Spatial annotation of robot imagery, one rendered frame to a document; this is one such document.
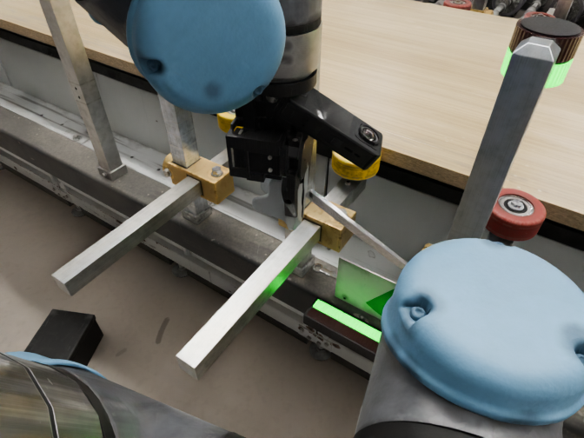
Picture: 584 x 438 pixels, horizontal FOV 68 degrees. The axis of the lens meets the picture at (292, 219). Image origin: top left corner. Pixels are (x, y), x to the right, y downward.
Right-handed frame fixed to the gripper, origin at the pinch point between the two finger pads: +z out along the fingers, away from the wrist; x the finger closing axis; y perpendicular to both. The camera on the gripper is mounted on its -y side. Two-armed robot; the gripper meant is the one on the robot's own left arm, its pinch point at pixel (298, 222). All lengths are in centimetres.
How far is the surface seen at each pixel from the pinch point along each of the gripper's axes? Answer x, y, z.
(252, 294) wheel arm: 6.8, 4.5, 7.7
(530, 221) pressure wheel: -9.4, -30.0, 1.8
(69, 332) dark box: -18, 77, 81
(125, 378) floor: -13, 58, 93
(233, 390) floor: -17, 23, 93
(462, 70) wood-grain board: -58, -24, 2
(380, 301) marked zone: -3.9, -12.6, 18.1
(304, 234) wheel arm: -5.6, 0.2, 7.7
